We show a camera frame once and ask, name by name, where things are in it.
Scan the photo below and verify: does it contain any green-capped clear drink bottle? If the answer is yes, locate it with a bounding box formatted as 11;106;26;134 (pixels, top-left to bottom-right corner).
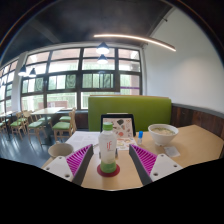
98;121;118;174

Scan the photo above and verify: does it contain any wooden dining table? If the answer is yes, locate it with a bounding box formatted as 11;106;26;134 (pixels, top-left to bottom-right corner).
31;106;66;116

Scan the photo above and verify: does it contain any flat round red coaster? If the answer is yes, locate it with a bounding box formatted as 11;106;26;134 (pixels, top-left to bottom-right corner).
96;162;121;178

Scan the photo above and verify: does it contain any green upholstered bench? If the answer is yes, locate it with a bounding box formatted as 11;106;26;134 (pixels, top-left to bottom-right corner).
87;95;173;133

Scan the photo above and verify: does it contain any black-framed picture stand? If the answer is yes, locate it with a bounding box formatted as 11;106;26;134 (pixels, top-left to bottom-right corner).
100;113;137;138

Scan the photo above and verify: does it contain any printed menu sheet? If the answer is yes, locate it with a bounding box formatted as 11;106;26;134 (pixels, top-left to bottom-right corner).
115;136;138;151

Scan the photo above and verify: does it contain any group of wooden green-seat chairs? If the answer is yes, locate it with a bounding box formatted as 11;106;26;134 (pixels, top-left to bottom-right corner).
0;108;78;142

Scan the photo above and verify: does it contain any long linear ceiling light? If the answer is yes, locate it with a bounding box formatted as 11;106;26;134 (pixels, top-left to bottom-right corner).
93;33;177;52

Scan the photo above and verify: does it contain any white paper sheet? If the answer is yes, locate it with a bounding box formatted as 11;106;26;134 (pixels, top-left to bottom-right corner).
65;130;101;155

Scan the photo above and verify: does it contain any beige paper cup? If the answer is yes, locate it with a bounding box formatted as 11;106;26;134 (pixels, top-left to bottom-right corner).
47;142;75;160

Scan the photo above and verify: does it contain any white ceramic bowl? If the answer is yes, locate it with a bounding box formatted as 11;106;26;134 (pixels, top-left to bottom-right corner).
147;123;180;147

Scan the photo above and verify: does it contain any small blue-capped bottle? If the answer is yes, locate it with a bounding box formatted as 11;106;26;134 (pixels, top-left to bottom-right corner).
137;130;144;146

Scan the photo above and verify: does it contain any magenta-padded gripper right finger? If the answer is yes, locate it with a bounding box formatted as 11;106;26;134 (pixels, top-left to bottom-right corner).
128;144;184;186

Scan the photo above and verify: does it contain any group of dark pendant lamps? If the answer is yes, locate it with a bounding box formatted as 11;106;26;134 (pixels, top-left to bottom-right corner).
18;41;111;78

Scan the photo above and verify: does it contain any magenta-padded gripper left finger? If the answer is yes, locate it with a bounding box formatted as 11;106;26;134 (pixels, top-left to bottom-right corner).
42;143;95;187

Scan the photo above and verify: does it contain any white napkin packet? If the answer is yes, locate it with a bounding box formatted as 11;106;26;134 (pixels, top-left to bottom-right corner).
163;145;181;158

